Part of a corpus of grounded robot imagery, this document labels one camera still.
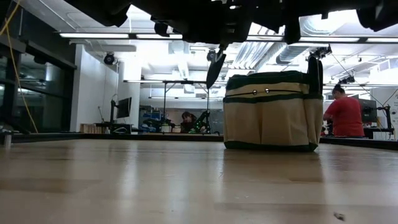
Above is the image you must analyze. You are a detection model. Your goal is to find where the beige green gardening bag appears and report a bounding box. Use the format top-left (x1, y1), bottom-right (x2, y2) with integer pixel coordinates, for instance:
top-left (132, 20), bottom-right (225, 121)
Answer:
top-left (222, 55), bottom-right (325, 153)

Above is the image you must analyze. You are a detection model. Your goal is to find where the long ceiling light strip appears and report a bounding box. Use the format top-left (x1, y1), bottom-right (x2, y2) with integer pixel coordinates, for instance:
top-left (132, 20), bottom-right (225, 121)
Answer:
top-left (58, 32), bottom-right (398, 44)

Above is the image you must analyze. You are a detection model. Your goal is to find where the silver ceiling air duct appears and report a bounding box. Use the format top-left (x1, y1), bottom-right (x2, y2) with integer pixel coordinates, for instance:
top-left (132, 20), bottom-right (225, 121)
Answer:
top-left (231, 14), bottom-right (358, 71)

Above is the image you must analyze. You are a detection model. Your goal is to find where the person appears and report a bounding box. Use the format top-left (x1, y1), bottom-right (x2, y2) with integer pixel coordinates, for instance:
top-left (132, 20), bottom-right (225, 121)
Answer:
top-left (181, 111), bottom-right (198, 134)
top-left (322, 83), bottom-right (365, 138)

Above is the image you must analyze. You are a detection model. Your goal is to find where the row of books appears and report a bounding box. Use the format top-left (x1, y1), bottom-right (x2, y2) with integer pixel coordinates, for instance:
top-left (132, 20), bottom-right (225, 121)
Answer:
top-left (80, 123), bottom-right (108, 134)

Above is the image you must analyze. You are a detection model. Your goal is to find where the black computer monitor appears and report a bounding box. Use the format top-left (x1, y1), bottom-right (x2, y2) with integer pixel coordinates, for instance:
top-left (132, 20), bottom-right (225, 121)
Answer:
top-left (357, 98), bottom-right (379, 124)
top-left (115, 96), bottom-right (133, 119)

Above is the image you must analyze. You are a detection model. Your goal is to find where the black hanging camera cluster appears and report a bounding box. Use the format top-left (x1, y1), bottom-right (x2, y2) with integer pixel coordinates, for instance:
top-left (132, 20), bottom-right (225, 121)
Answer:
top-left (306, 44), bottom-right (333, 62)

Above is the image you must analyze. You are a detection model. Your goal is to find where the yellow extension cord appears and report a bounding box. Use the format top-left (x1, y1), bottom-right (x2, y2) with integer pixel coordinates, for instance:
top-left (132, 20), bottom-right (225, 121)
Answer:
top-left (0, 0), bottom-right (40, 134)

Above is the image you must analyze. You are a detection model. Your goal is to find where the small grey metal post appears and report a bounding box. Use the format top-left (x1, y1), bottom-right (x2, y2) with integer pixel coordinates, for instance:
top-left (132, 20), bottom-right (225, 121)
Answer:
top-left (2, 129), bottom-right (13, 149)

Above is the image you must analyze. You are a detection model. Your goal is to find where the black aluminium table frame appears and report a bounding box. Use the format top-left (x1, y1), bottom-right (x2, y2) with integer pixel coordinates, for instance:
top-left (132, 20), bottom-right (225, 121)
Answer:
top-left (0, 132), bottom-right (398, 152)

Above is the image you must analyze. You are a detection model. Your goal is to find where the black workbench frame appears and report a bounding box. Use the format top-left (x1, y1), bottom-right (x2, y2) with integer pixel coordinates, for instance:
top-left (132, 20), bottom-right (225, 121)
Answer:
top-left (162, 80), bottom-right (210, 126)

